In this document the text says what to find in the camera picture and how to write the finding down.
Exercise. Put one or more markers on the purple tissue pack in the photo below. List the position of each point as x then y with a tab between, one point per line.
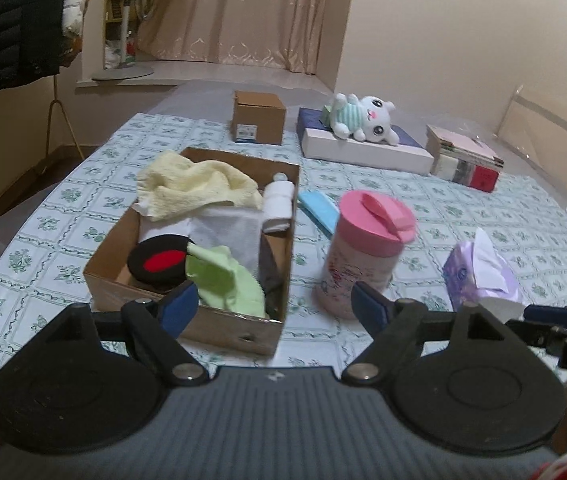
475	273

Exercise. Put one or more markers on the light green cloth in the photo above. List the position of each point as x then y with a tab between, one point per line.
223	283

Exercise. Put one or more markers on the clear plastic glove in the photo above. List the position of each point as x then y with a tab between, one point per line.
239	229

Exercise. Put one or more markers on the stack of books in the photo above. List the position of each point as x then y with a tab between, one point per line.
463	160

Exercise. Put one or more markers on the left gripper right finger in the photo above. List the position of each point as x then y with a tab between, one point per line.
373	310

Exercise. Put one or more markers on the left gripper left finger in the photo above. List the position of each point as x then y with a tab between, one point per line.
178	307

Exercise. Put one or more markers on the open cardboard tray box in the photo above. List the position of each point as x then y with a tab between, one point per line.
111	284

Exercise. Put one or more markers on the yellow towel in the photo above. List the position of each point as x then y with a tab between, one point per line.
173	186

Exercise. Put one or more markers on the pink lidded cup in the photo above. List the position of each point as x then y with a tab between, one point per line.
371	233

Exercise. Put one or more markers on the small closed cardboard box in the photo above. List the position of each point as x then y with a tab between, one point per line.
258	117

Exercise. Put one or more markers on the white bunny plush toy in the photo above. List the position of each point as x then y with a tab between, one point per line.
367	119

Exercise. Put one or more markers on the clothes rack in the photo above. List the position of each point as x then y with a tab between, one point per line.
57	104

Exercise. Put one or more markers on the beige curtain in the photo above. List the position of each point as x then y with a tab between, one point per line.
266	33

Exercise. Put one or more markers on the black red round pad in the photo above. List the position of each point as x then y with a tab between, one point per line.
160	261

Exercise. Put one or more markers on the white and blue flat box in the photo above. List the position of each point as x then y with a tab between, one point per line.
318	142

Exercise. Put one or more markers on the standing electric fan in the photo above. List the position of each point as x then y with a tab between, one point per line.
104	76

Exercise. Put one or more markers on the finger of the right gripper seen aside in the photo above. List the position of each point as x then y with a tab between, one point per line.
537	313

